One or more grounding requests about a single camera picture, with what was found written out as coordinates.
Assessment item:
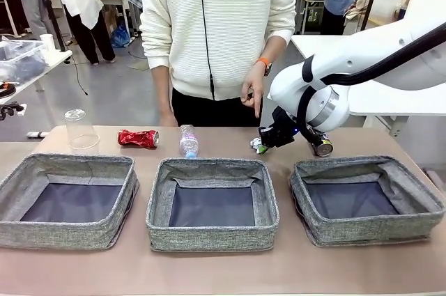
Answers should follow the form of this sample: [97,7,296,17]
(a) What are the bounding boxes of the black chair caster base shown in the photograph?
[0,100,27,121]

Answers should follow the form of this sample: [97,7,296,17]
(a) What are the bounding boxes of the bystander in grey clothes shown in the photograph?
[12,0,53,41]

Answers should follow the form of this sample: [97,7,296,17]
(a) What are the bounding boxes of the person's right hand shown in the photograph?
[159,111,178,127]

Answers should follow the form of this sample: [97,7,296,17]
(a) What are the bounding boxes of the small white side table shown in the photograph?
[0,40,73,105]

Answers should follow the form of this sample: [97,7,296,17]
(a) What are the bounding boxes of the white paper cup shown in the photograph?
[39,33,56,52]

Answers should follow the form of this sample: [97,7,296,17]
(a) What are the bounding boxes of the hanging black cable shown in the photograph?
[71,55,89,97]

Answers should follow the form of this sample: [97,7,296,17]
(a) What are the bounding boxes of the blue plastic bag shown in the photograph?
[110,25,130,49]

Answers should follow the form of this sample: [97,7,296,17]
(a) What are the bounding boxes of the white paper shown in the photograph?
[249,137,269,155]

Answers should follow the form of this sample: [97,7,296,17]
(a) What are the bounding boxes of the grey fabric basket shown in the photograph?
[0,153,140,251]
[288,155,446,248]
[145,157,280,253]

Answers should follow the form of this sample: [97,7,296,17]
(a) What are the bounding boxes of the person's left hand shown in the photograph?
[240,61,270,118]

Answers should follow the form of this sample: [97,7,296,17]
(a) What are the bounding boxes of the person's left forearm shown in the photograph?
[256,34,289,65]

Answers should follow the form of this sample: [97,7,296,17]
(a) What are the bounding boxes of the clear plastic storage bin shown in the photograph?
[0,40,48,83]

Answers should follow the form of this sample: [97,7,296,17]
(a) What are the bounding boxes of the clear plastic cup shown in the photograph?
[64,108,101,150]

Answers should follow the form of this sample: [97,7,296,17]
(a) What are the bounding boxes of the clear plastic bottle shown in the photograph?
[178,124,200,159]

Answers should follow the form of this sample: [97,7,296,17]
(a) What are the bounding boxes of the person's right forearm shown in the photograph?
[150,65,174,116]

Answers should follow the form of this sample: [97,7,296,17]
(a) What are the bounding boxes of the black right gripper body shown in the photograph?
[270,106,298,148]

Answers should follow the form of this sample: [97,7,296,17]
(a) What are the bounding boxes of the black trousers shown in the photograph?
[171,86,269,128]

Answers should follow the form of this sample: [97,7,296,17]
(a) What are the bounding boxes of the orange wrist watch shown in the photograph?
[256,58,273,77]

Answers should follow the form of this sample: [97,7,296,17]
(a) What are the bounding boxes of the bystander in white shirt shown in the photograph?
[57,0,116,65]

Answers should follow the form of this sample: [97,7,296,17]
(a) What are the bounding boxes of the crushed red can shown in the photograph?
[117,129,160,150]

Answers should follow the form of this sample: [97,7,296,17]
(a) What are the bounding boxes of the crushed dark Pepsi can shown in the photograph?
[306,127,334,157]

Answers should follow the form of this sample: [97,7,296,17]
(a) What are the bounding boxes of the person in white sweater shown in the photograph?
[139,0,297,102]

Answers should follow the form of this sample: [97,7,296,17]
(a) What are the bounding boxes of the thin black microphone cable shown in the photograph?
[197,0,215,101]

